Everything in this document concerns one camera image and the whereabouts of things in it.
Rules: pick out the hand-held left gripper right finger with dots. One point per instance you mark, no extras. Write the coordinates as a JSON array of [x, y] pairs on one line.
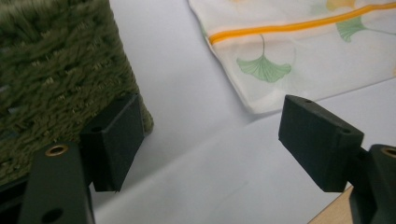
[[320, 146]]

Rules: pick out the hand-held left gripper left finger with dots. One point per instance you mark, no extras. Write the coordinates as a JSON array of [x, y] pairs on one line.
[[112, 143]]

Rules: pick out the white leaf-print laundry bag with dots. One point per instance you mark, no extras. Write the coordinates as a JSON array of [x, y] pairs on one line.
[[311, 62]]

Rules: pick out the green woven basket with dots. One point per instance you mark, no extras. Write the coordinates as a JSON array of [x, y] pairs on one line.
[[56, 68]]

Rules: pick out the white table cover sheet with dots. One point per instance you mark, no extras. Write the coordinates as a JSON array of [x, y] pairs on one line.
[[193, 149]]

